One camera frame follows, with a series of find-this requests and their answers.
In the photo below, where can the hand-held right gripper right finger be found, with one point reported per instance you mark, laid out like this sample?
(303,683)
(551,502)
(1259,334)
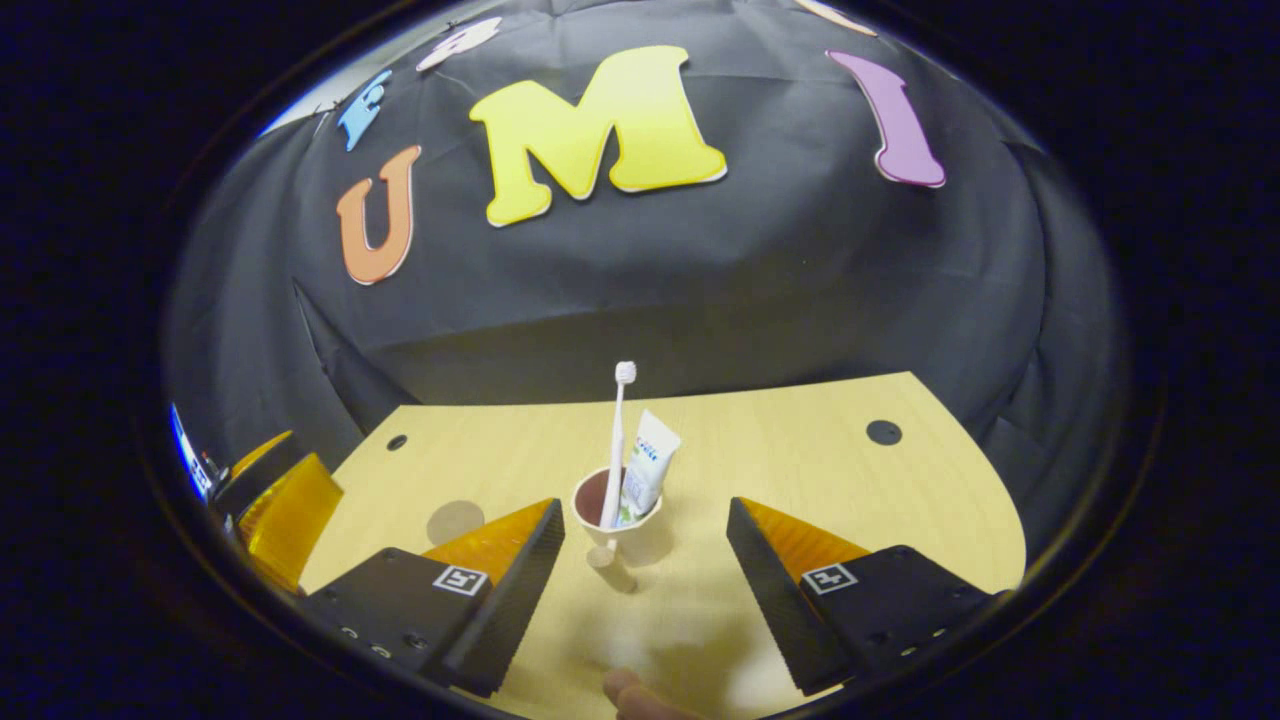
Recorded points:
(780,600)

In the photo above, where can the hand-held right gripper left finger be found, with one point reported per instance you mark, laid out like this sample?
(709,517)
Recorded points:
(510,600)

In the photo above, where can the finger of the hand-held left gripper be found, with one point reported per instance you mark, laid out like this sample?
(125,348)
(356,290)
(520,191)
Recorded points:
(262,470)
(290,520)

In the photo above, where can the round brown coaster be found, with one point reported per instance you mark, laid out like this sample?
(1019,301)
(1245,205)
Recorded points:
(455,522)

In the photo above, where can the beige cup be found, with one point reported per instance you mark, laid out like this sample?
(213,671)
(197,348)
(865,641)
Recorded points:
(590,505)

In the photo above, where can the white toothbrush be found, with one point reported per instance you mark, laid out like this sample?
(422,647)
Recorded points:
(616,450)

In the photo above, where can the white toothpaste tube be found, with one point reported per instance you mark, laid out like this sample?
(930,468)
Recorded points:
(650,460)

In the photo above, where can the wooden desktop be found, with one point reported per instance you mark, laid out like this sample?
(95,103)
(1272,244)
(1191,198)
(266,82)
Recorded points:
(800,480)

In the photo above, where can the lit computer monitor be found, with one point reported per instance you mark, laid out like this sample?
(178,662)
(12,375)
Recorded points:
(188,450)

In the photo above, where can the black backdrop cloth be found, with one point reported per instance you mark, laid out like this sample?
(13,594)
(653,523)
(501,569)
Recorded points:
(700,280)

